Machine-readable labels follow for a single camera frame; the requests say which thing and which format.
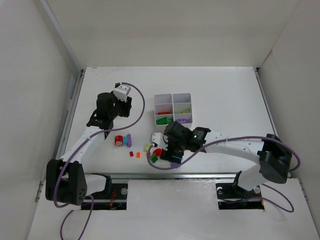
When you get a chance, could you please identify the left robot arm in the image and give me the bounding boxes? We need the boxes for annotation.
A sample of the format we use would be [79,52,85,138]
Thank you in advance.
[45,91,132,206]

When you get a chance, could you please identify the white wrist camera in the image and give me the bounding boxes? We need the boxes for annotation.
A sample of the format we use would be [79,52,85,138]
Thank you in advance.
[113,84,131,103]
[150,132,168,149]

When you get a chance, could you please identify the left white compartment tray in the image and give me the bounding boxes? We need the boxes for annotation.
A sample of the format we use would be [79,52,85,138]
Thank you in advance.
[153,93,174,132]

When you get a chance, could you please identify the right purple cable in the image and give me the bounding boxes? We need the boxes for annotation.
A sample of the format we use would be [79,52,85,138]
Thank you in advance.
[146,135,301,213]

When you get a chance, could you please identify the right white compartment tray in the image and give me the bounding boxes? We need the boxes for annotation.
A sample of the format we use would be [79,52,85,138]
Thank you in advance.
[172,93,193,128]

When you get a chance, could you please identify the white compartment tray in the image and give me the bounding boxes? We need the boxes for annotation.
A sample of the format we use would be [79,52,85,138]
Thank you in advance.
[172,93,193,128]
[153,93,174,132]

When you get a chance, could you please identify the green lego brick lower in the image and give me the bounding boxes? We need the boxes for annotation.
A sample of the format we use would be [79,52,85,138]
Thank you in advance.
[149,154,159,164]

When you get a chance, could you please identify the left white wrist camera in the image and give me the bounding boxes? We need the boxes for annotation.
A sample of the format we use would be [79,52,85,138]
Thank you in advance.
[113,84,131,103]

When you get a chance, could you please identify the purple flower lego piece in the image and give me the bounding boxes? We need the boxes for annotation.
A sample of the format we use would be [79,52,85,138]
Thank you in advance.
[123,133,132,148]

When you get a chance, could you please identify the red cylinder lego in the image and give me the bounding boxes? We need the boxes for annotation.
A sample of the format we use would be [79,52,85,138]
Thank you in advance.
[114,135,124,147]

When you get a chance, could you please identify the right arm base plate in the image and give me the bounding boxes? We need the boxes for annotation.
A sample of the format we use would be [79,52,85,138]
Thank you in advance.
[215,182,265,210]

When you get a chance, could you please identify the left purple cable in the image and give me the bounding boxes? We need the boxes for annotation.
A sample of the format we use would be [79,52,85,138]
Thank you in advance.
[53,81,146,240]

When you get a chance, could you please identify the metal rail front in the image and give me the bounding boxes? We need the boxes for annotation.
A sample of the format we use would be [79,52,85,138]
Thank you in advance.
[97,173,236,180]

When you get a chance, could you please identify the red dome lego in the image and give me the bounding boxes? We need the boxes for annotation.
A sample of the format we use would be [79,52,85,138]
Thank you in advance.
[152,148,163,157]

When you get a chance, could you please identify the red lego brick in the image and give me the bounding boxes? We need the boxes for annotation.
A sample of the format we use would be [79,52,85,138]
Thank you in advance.
[157,111,171,115]

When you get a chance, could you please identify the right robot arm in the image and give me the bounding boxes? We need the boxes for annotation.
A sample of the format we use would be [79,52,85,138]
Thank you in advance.
[150,121,293,192]

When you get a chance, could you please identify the purple lego block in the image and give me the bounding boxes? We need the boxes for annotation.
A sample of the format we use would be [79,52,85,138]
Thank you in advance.
[175,118,189,125]

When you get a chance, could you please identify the purple cable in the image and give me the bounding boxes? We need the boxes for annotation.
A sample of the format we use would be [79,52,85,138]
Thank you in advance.
[53,81,146,240]
[146,135,301,213]

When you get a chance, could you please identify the blue lego brick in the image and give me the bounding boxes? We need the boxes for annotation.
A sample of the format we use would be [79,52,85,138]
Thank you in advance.
[170,156,182,164]

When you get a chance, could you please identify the green lego plate piece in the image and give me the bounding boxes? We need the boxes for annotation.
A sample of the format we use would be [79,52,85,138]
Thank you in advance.
[155,117,170,126]

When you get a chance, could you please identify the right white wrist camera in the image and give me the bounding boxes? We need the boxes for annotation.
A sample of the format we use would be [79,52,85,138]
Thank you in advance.
[150,132,168,149]

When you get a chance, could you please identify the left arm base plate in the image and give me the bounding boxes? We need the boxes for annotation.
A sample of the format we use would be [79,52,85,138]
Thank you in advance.
[92,183,128,211]

